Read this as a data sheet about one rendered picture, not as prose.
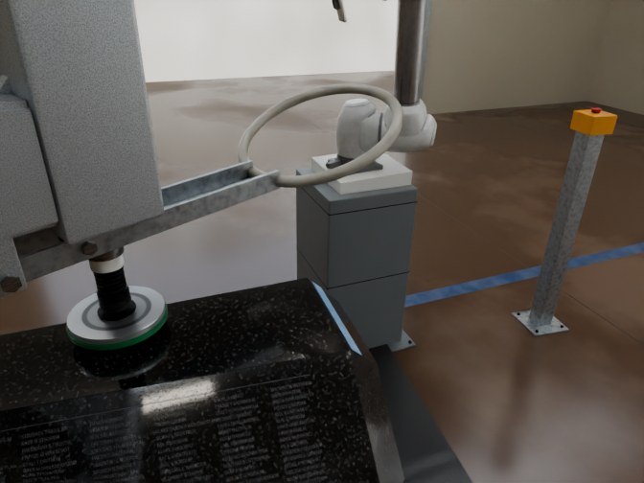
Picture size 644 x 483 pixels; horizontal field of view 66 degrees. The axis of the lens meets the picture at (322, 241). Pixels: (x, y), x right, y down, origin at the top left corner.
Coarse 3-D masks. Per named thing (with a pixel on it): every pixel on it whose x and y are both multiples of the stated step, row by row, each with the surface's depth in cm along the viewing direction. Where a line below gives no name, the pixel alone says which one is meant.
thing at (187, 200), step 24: (240, 168) 133; (168, 192) 119; (192, 192) 124; (216, 192) 116; (240, 192) 121; (264, 192) 127; (168, 216) 108; (192, 216) 113; (24, 240) 99; (48, 240) 102; (96, 240) 98; (120, 240) 102; (24, 264) 90; (48, 264) 93; (72, 264) 96
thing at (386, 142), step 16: (304, 96) 158; (320, 96) 158; (384, 96) 144; (272, 112) 156; (400, 112) 136; (256, 128) 152; (400, 128) 132; (240, 144) 146; (384, 144) 127; (240, 160) 140; (368, 160) 125; (288, 176) 127; (304, 176) 125; (320, 176) 124; (336, 176) 124
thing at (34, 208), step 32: (0, 96) 81; (0, 128) 77; (32, 128) 80; (0, 160) 78; (32, 160) 81; (0, 192) 80; (32, 192) 83; (0, 224) 81; (32, 224) 85; (0, 256) 84; (0, 288) 86
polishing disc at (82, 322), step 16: (144, 288) 122; (80, 304) 116; (96, 304) 116; (144, 304) 116; (160, 304) 117; (80, 320) 111; (96, 320) 111; (128, 320) 111; (144, 320) 111; (160, 320) 113; (80, 336) 106; (96, 336) 106; (112, 336) 106; (128, 336) 106
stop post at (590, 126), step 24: (576, 120) 209; (600, 120) 201; (576, 144) 213; (600, 144) 210; (576, 168) 215; (576, 192) 218; (576, 216) 224; (552, 240) 234; (552, 264) 236; (552, 288) 242; (528, 312) 262; (552, 312) 250
